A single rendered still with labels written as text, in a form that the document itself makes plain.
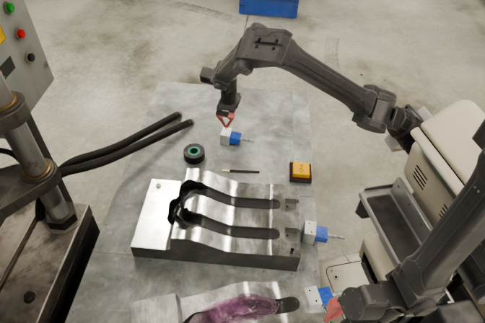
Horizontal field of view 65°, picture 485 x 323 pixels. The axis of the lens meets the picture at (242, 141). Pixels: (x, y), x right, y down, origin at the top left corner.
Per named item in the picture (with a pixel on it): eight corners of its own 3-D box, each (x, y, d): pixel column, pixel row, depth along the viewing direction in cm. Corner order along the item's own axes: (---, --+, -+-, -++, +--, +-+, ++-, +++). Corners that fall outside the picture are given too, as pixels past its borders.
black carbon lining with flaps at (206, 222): (279, 202, 125) (283, 184, 118) (278, 246, 114) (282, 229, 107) (174, 193, 126) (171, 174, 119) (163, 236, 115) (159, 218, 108)
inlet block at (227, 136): (255, 141, 154) (255, 132, 150) (252, 150, 150) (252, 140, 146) (223, 135, 155) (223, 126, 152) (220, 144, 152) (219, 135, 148)
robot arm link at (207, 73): (220, 87, 123) (229, 63, 123) (189, 78, 126) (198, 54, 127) (230, 97, 134) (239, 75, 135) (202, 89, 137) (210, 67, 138)
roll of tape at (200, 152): (204, 148, 150) (204, 142, 147) (205, 164, 144) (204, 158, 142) (184, 149, 149) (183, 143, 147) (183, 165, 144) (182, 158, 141)
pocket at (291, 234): (298, 234, 119) (299, 228, 116) (298, 250, 115) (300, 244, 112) (283, 233, 119) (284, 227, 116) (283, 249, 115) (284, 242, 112)
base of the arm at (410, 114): (434, 133, 101) (411, 104, 109) (418, 122, 96) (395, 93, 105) (407, 153, 105) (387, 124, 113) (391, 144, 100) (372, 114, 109)
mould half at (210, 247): (294, 201, 134) (300, 177, 124) (296, 272, 116) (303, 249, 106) (154, 189, 135) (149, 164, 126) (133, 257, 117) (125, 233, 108)
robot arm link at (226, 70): (258, 73, 86) (273, 29, 87) (234, 63, 85) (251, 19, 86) (223, 94, 128) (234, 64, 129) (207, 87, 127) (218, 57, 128)
